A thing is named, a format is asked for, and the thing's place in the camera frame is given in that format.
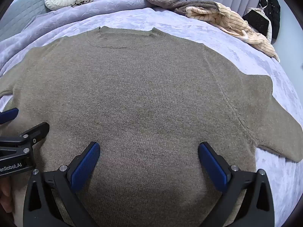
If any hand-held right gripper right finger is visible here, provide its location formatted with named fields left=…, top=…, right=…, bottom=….
left=198, top=141, right=275, bottom=227

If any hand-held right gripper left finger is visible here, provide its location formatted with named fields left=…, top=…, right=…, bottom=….
left=23, top=141, right=101, bottom=227

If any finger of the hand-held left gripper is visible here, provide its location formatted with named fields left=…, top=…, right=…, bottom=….
left=0, top=122, right=50, bottom=158
left=0, top=108, right=19, bottom=125

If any brown knit sweater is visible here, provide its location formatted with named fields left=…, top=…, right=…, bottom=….
left=0, top=26, right=303, bottom=227

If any person's left hand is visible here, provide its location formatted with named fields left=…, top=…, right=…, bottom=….
left=0, top=177, right=13, bottom=205

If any grey quilted headboard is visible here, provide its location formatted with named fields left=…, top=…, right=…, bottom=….
left=0, top=0, right=87, bottom=42

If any lavender plush blanket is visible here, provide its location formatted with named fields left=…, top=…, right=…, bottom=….
left=0, top=0, right=303, bottom=227

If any small beige crumpled cloth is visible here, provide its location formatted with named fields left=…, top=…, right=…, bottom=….
left=70, top=0, right=94, bottom=7

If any cream striped garment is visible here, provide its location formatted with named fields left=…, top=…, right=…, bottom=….
left=186, top=2, right=281, bottom=62

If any grey-brown fleece garment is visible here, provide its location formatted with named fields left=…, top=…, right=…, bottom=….
left=144, top=0, right=222, bottom=17

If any black hanging jacket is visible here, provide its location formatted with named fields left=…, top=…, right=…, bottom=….
left=258, top=0, right=281, bottom=40

